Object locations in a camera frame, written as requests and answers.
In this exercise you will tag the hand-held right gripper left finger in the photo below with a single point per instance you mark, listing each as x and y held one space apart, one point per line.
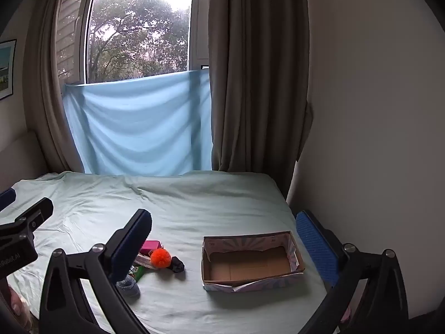
134 247

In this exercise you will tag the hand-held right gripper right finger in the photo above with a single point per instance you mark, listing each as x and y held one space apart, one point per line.
316 247

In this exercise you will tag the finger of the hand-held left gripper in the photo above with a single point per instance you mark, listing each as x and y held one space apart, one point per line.
7 198
36 212

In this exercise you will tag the pink pouch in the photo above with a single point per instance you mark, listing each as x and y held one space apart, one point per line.
153 245

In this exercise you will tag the green packet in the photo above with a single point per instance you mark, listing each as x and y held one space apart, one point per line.
139 273

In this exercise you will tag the orange pompom ball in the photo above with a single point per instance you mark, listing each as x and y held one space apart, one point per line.
160 259

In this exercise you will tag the grey sock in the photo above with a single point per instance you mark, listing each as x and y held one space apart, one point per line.
128 287

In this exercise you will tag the black sock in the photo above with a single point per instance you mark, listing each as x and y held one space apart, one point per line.
177 264

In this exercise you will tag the patterned cardboard box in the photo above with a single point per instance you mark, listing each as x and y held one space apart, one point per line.
243 264

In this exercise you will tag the person's left hand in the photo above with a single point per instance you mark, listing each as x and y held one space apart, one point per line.
19 306

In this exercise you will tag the beige headboard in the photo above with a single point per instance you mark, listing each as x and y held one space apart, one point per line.
24 156

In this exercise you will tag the bed with pale green sheet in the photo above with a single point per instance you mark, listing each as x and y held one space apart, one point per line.
208 198

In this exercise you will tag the brown curtain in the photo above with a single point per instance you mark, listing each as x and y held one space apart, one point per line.
48 94
257 76

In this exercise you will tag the light blue hanging cloth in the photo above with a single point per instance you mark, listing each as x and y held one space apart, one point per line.
139 128

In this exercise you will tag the window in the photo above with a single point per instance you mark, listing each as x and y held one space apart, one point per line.
139 31

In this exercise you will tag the framed wall picture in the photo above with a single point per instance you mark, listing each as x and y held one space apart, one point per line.
6 69

